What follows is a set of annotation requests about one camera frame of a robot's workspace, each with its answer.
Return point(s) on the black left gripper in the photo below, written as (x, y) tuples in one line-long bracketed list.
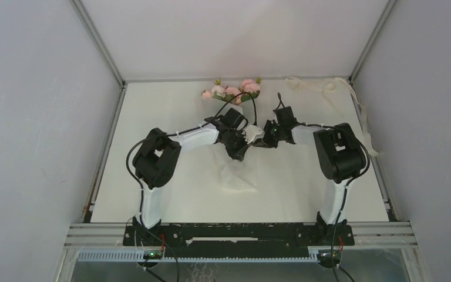
[(239, 154)]

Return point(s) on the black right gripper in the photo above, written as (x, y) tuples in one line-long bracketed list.
[(266, 142)]

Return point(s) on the pink fake flower bouquet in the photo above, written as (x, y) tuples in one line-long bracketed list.
[(249, 89)]

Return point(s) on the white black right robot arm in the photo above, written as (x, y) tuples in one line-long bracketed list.
[(342, 158)]

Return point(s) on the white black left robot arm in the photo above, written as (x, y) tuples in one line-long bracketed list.
[(153, 160)]

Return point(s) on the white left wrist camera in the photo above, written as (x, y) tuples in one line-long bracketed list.
[(252, 133)]

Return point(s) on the black mounting rail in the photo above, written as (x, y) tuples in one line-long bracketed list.
[(237, 240)]

